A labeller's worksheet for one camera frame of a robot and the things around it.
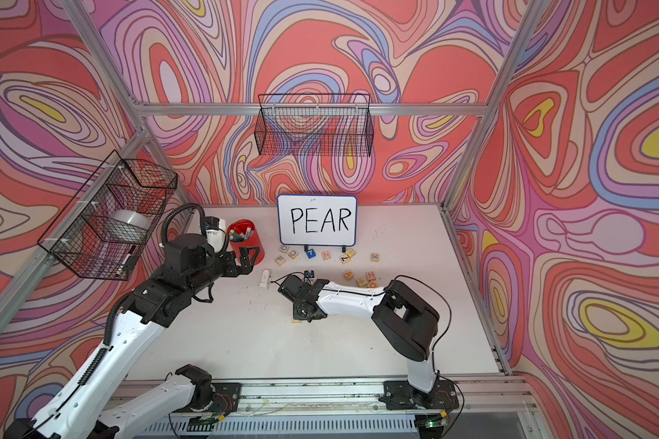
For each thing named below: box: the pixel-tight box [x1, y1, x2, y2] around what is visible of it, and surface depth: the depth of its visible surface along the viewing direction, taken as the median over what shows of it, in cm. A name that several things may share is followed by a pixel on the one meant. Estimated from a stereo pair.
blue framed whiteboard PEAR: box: [276, 193, 358, 253], surface depth 102 cm
